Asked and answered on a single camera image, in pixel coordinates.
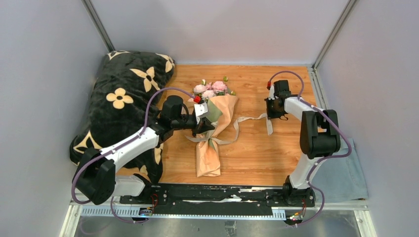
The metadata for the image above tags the blue denim tote bag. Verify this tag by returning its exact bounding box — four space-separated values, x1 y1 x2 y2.
312 138 369 203

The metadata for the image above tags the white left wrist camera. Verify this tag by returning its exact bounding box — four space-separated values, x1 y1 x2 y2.
193 96 209 121

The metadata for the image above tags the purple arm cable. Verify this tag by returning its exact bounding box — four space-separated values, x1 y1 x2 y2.
71 87 200 224
267 70 353 226

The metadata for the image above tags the pink fake flower bouquet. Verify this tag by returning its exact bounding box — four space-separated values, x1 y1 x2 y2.
192 76 236 101

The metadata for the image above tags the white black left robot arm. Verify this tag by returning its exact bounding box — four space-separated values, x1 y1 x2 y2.
71 96 214 205

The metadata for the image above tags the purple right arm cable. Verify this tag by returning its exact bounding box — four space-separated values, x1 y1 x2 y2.
267 70 353 226

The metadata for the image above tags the black floral plush blanket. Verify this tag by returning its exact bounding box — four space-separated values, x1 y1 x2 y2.
69 50 175 165

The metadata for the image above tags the green and peach wrapping paper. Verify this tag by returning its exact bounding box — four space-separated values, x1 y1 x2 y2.
187 95 239 177

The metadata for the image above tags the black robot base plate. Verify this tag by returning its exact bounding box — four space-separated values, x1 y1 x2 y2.
119 184 315 216

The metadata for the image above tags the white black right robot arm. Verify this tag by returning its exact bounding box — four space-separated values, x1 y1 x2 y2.
265 80 340 206

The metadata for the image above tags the white gold-lettered ribbon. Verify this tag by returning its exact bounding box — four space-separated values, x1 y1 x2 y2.
185 113 273 145

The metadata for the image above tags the aluminium front frame rail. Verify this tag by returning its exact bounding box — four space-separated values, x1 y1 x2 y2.
60 184 377 237

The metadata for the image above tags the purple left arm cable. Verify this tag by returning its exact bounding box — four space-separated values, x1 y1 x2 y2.
71 87 200 224

